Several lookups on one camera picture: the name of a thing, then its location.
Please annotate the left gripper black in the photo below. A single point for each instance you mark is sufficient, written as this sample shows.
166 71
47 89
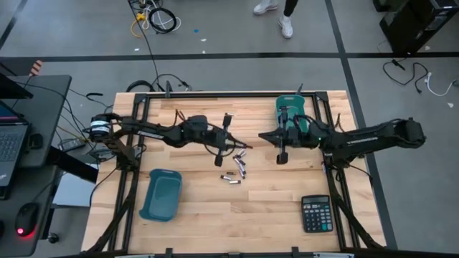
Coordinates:
197 129

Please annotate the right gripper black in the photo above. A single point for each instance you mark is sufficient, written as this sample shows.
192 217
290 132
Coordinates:
305 138

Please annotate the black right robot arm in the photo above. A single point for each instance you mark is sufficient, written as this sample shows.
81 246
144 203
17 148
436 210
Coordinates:
358 139

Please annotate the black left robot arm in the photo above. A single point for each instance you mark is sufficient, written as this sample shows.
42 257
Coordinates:
154 133

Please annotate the Energizer Max silver battery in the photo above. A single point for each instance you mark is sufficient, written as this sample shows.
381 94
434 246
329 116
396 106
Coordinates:
242 162

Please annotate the light teal plastic bin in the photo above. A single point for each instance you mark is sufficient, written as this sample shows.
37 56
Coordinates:
295 104

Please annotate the black side clamp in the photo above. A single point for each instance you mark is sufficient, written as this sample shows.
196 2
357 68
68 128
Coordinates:
360 154

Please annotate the dark teal plastic bin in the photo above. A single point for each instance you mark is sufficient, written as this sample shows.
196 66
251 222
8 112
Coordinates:
161 197

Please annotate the black desk calculator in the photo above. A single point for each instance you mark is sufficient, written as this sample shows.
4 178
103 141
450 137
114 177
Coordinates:
317 218

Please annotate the person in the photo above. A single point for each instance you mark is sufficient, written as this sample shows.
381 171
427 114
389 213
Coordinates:
285 27

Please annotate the black desk crossbar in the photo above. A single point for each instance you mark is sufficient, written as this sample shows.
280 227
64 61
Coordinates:
82 173

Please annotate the black power strip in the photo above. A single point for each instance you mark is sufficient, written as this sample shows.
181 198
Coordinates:
71 144

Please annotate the white box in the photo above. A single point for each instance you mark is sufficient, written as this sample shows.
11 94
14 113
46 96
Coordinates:
77 195

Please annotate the black equipment case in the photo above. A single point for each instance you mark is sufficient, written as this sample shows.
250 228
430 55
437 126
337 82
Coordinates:
405 28
448 18

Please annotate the dark grey side desk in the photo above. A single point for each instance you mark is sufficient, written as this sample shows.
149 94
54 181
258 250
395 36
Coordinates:
50 107

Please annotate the small black desk device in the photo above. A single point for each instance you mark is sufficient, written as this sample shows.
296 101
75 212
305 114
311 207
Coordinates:
36 140

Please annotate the black caster wheel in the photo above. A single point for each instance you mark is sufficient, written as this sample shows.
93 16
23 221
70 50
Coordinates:
53 238

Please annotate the orange black striped marker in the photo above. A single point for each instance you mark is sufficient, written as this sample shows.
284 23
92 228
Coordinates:
36 67

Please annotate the black computer mouse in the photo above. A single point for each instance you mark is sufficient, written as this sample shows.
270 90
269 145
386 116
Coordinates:
27 219

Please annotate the grey laptop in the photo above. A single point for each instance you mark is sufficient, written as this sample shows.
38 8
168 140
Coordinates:
10 143

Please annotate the black monitor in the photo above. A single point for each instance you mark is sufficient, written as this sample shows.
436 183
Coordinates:
12 90

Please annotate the black frame clamp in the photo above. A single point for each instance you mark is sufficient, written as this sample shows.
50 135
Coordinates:
168 89

